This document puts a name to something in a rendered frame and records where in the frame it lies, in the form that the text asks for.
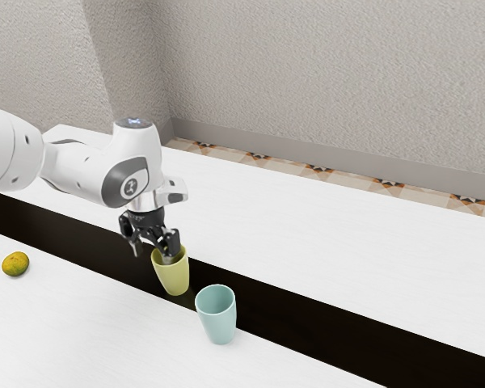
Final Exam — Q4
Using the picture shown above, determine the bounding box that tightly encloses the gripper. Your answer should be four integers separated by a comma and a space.
118, 207, 183, 264

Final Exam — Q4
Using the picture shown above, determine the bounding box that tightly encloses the yellow-green cup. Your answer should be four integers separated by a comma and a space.
150, 244, 191, 297

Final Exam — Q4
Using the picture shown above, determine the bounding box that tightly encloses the light teal cup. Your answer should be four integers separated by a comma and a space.
194, 284, 238, 346

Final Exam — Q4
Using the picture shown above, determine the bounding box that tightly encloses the yellow-green citrus fruit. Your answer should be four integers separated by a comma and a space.
1, 251, 30, 278

